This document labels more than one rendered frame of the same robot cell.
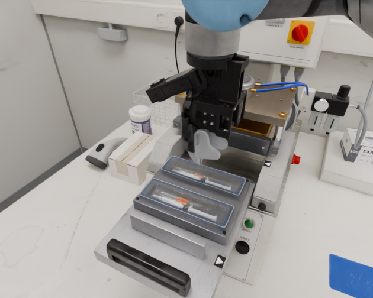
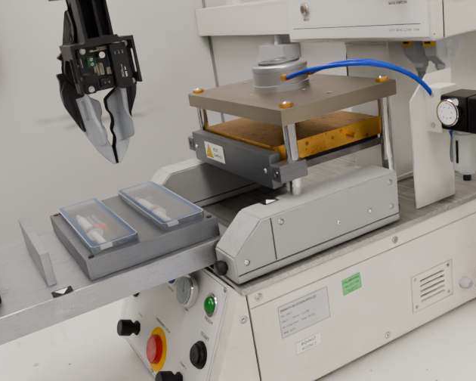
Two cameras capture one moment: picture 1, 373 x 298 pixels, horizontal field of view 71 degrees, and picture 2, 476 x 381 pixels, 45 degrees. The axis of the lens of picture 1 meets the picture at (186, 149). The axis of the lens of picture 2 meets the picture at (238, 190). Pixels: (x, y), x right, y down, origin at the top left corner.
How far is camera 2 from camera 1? 60 cm
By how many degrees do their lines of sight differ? 38
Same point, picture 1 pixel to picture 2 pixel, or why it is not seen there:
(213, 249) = (73, 280)
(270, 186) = (240, 231)
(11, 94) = (144, 153)
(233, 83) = (77, 14)
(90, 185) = not seen: hidden behind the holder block
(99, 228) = not seen: hidden behind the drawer
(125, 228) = (20, 246)
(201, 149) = (93, 128)
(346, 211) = not seen: outside the picture
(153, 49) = (333, 72)
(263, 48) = (357, 14)
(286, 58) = (389, 26)
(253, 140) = (254, 156)
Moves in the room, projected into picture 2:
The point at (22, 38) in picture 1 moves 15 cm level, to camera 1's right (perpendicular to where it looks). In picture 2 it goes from (175, 72) to (205, 70)
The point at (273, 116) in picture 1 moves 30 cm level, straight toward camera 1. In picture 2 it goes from (269, 108) to (20, 181)
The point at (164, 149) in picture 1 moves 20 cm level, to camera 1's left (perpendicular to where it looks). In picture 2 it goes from (161, 178) to (78, 171)
